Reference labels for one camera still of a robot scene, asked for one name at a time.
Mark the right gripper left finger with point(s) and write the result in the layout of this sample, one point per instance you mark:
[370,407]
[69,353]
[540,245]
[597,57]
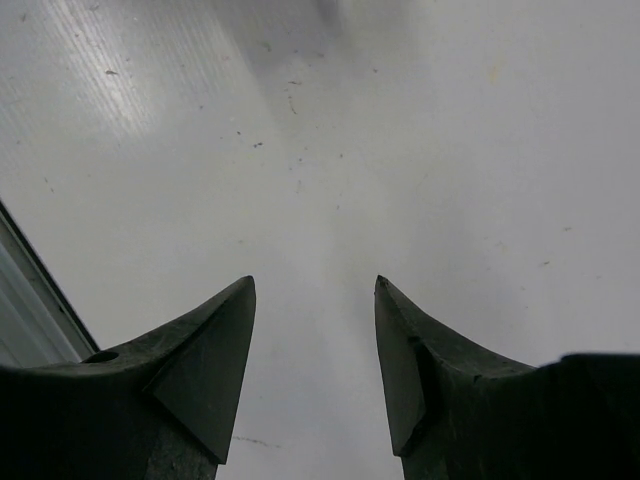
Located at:
[161,406]

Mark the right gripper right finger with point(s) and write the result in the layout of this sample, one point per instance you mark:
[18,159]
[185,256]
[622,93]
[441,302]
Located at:
[457,410]

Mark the aluminium rail frame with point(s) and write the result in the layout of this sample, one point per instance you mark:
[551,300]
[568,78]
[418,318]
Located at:
[38,324]

